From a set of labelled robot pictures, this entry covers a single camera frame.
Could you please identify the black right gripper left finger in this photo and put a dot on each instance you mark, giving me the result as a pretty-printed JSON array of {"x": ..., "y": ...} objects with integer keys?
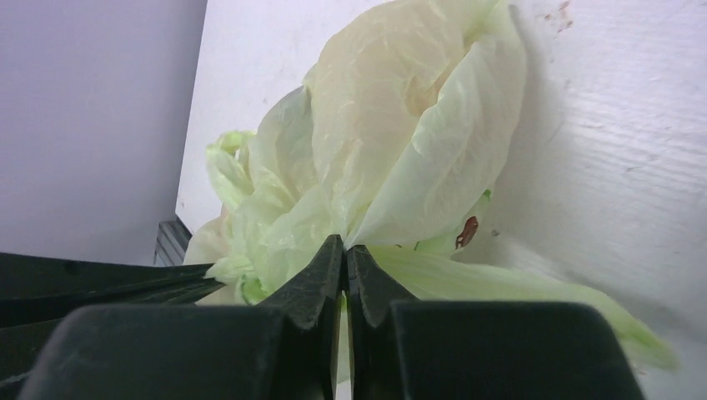
[{"x": 284, "y": 348}]

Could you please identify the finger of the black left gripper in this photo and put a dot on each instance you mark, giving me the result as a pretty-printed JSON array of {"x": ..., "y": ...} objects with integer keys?
[{"x": 37, "y": 293}]

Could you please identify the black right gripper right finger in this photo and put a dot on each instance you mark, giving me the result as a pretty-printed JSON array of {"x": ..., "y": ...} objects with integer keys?
[{"x": 405, "y": 348}]

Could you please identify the light green plastic bag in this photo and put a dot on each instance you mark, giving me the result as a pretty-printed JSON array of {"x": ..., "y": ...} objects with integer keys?
[{"x": 394, "y": 141}]

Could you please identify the aluminium frame rail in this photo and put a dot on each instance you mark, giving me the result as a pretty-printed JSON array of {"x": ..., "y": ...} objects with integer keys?
[{"x": 171, "y": 243}]

